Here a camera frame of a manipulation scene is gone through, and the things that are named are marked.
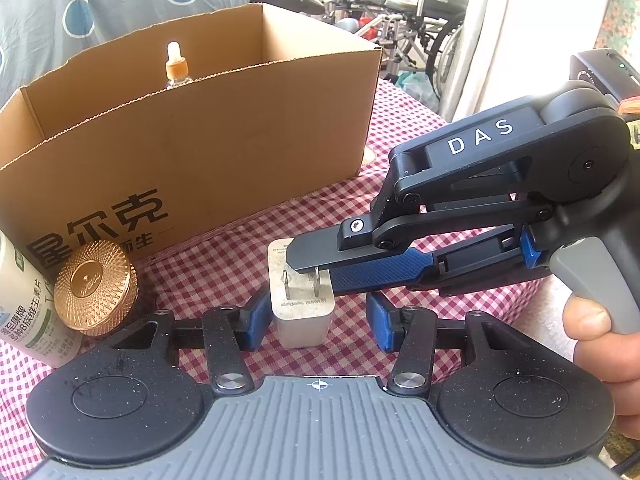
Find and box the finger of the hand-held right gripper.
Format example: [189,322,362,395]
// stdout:
[285,190,553,297]
[410,237,546,302]

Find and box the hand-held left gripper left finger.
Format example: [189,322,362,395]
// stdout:
[97,291,271,397]

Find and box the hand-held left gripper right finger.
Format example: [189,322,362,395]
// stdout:
[365,291,548,396]

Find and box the white plug charger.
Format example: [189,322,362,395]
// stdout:
[267,237,337,350]

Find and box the brown cardboard box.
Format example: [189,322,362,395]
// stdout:
[0,1,383,263]

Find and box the green dropper bottle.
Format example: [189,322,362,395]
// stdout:
[165,41,193,90]

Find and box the person's right hand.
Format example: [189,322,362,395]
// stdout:
[562,294,640,443]

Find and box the purple checkered tablecloth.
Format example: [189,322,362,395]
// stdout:
[0,77,566,433]

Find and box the floral patterned cloth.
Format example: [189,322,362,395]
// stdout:
[595,0,640,53]

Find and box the gold lid cosmetic jar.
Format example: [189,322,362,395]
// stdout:
[52,240,141,337]

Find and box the pale blue plastic bag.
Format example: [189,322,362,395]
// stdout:
[395,71,441,108]

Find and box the white pill bottle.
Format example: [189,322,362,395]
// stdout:
[0,232,83,368]

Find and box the black cushion pad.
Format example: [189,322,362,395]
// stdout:
[251,0,327,17]

